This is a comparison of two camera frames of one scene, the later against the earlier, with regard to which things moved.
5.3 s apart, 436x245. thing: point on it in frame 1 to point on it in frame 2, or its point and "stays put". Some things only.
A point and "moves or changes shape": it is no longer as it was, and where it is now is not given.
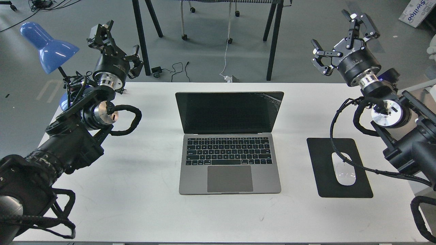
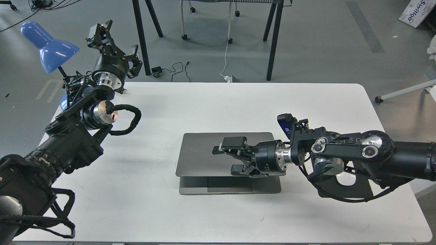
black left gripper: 111,70 stays put
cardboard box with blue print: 416,11 stays put
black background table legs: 277,9 stays put
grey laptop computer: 228,145 moves or changes shape
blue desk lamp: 52,53 stays put
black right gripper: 357,65 to 271,157
